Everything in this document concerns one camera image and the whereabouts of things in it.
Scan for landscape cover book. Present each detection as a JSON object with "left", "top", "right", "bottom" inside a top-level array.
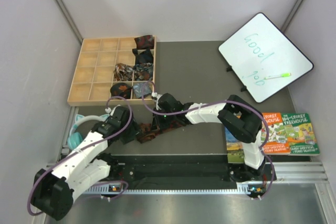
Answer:
[{"left": 225, "top": 128, "right": 244, "bottom": 163}]

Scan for rolled blue patterned tie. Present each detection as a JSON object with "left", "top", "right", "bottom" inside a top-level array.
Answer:
[{"left": 133, "top": 63, "right": 154, "bottom": 81}]

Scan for wooden compartment tray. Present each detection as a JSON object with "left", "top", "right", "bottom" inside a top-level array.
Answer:
[{"left": 67, "top": 36, "right": 156, "bottom": 106}]

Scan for rolled dark red tie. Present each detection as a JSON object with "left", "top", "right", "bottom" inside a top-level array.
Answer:
[{"left": 134, "top": 35, "right": 155, "bottom": 50}]

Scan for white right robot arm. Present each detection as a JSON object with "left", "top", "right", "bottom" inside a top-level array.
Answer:
[{"left": 152, "top": 93, "right": 266, "bottom": 182}]

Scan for rolled multicolour floral tie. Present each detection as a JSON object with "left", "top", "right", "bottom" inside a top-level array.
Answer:
[{"left": 113, "top": 63, "right": 133, "bottom": 81}]

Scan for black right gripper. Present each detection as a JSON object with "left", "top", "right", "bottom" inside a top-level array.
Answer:
[{"left": 151, "top": 106, "right": 176, "bottom": 131}]

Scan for green 104-storey treehouse book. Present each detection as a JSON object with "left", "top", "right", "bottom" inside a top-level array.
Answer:
[{"left": 281, "top": 113, "right": 320, "bottom": 156}]

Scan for white slotted cable duct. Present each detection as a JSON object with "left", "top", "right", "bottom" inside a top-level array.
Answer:
[{"left": 86, "top": 181, "right": 266, "bottom": 195}]

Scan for brown red patterned tie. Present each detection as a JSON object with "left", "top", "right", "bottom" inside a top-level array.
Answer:
[{"left": 136, "top": 120, "right": 186, "bottom": 144}]

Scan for teal cat-ear headphones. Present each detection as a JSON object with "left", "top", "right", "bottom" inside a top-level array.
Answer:
[{"left": 67, "top": 114, "right": 109, "bottom": 151}]

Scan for rolled grey blue tie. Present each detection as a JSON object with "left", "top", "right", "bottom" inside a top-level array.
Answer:
[{"left": 132, "top": 82, "right": 152, "bottom": 99}]

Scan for dark grey table mat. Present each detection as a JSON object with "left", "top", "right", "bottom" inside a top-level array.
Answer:
[{"left": 76, "top": 40, "right": 297, "bottom": 156}]

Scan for orange 78-storey treehouse book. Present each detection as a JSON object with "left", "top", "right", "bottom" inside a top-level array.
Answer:
[{"left": 263, "top": 113, "right": 290, "bottom": 155}]

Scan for green marker pen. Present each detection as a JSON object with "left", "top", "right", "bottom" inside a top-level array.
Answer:
[{"left": 264, "top": 73, "right": 291, "bottom": 80}]

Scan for rolled black orange-leaf tie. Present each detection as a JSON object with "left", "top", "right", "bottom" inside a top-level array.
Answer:
[{"left": 110, "top": 82, "right": 132, "bottom": 99}]

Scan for rolled black navy tie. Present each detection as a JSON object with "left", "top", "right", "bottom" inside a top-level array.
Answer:
[{"left": 132, "top": 49, "right": 154, "bottom": 65}]

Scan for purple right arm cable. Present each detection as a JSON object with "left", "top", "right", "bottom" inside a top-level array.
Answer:
[{"left": 141, "top": 81, "right": 276, "bottom": 201}]

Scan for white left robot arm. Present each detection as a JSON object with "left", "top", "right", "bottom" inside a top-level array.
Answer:
[{"left": 27, "top": 105, "right": 133, "bottom": 220}]

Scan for white dry-erase board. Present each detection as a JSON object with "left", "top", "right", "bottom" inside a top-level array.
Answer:
[{"left": 218, "top": 13, "right": 314, "bottom": 103}]

